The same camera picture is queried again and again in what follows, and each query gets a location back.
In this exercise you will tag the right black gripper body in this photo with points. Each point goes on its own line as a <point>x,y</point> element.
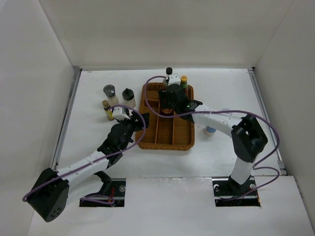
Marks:
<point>163,95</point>

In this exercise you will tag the silver lid white peppercorn jar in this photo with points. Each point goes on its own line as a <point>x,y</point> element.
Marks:
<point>209,131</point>

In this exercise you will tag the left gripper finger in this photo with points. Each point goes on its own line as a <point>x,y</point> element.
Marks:
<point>140,120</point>
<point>120,118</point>

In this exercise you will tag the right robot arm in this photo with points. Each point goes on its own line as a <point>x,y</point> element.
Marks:
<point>248,137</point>

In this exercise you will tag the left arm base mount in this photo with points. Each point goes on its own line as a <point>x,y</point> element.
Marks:
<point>110,192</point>

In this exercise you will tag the small yellow label bottle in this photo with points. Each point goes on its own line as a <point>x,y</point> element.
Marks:
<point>107,109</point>

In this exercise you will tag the green label yellow cap bottle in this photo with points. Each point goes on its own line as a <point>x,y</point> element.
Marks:
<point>184,84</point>

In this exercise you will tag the black lid white powder jar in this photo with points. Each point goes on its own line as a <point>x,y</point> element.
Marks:
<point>128,98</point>

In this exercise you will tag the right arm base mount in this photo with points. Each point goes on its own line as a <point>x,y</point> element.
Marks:
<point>228,193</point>

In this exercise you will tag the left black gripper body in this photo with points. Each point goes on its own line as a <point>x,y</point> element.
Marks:
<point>130,128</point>

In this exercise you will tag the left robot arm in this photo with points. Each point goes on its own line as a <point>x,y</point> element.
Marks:
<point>49,195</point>

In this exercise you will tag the brown wicker divided basket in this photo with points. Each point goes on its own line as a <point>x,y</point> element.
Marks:
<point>163,133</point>

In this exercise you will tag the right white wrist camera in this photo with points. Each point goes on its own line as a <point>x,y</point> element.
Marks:
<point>172,79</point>

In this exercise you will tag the clear cap salt grinder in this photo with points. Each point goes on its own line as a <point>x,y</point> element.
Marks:
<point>110,92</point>

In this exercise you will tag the red lid chili sauce jar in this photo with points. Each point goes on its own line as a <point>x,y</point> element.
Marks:
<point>166,112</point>

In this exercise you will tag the tall dark soy sauce bottle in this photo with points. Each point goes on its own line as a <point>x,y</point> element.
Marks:
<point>168,71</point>

